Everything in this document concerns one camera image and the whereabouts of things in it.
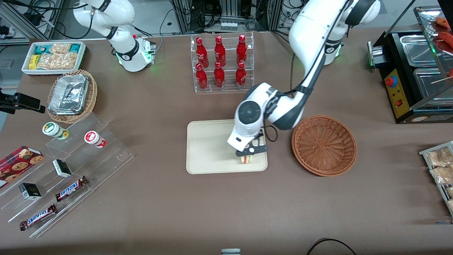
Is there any white snack box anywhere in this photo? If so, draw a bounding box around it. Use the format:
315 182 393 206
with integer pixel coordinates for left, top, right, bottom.
21 41 87 77

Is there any red lid cup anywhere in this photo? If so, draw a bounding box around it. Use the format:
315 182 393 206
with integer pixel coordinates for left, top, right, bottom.
84 131 107 149

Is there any red cookie box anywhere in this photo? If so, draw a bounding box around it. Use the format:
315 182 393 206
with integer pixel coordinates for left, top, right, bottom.
0 146 44 189

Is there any round brown wicker basket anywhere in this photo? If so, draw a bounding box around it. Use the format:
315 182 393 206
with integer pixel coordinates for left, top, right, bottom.
292 115 357 177

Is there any red cola bottle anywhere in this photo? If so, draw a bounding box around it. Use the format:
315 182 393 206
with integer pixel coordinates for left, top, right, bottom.
235 62 247 89
214 62 226 89
214 35 227 67
236 34 248 64
195 37 210 68
195 63 208 90

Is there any clear cracker pack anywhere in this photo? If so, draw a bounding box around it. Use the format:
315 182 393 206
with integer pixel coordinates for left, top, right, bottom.
37 52 77 70

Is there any clear pastry pack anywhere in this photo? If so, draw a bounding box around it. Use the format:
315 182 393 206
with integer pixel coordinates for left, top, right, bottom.
426 147 453 167
430 166 453 185

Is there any small black box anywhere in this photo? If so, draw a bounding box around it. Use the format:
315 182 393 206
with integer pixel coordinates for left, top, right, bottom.
18 182 42 201
52 159 73 178

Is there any green lid cup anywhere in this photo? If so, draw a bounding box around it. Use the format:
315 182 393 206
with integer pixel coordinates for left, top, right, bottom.
42 121 70 141

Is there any black food warmer machine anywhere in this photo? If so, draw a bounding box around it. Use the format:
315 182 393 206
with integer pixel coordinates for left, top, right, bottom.
367 5 453 124

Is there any black clamp device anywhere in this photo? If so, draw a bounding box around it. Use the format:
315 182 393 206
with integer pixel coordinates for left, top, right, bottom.
0 89 46 115

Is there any grey snack display tray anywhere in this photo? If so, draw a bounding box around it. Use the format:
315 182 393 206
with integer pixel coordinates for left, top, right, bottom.
419 141 453 217

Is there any aluminium foil tray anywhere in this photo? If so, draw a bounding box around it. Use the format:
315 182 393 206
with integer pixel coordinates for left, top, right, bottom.
47 74 89 116

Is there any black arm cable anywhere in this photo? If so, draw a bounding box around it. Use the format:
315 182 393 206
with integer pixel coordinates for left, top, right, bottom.
263 122 281 142

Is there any steel warmer pan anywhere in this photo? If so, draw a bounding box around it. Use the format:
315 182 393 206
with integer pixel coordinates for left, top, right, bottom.
413 67 453 107
400 34 440 68

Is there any snickers chocolate bar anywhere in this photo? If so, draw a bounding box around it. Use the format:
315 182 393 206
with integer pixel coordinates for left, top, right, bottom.
55 175 89 203
19 203 58 231

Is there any clear acrylic bottle rack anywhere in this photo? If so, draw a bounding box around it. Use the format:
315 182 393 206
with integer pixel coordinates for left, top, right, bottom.
190 32 255 94

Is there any black floor cable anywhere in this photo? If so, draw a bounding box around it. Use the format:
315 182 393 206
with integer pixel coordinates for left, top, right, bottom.
306 238 357 255

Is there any clear acrylic stepped shelf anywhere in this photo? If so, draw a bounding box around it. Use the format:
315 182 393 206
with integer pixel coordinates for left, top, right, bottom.
0 112 134 239

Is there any red sausage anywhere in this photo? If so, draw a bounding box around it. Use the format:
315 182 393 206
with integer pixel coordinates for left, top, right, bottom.
435 16 453 29
439 31 453 49

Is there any oval tan wicker basket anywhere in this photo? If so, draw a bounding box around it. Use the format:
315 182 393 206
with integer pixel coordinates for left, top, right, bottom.
46 69 98 124

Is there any aluminium equipment frame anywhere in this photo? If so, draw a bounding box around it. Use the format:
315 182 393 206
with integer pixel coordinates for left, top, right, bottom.
169 0 295 35

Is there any cream plastic tray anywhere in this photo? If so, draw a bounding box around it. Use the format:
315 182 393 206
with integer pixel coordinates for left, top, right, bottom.
186 120 268 175

